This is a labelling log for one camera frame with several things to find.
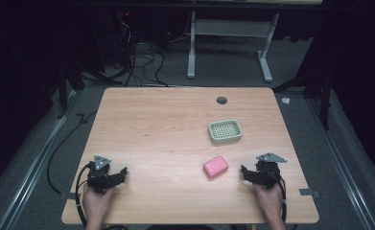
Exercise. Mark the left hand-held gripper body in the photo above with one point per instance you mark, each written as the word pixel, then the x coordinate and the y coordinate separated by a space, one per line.
pixel 100 174

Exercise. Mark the white crumpled scrap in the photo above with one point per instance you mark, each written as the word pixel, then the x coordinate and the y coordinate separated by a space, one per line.
pixel 285 101

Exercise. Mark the person's right hand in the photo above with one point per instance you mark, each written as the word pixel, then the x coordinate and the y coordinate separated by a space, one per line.
pixel 269 201

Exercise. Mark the black metal stand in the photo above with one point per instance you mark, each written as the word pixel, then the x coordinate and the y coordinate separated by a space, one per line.
pixel 325 99
pixel 63 86

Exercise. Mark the green soap dish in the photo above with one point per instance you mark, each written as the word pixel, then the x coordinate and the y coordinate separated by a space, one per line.
pixel 225 131

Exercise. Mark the white desk frame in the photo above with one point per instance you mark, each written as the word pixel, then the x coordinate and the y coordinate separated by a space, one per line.
pixel 233 28

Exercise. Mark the pink soap bar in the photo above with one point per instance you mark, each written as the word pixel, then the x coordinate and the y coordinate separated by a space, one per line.
pixel 215 166

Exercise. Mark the metal floor rail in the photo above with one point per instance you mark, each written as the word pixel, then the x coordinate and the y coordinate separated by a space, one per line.
pixel 31 172
pixel 345 166

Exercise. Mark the grey tape piece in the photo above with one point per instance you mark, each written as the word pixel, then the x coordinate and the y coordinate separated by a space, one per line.
pixel 69 195
pixel 309 192

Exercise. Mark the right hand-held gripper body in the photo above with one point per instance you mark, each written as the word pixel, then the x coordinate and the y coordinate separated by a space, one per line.
pixel 268 172

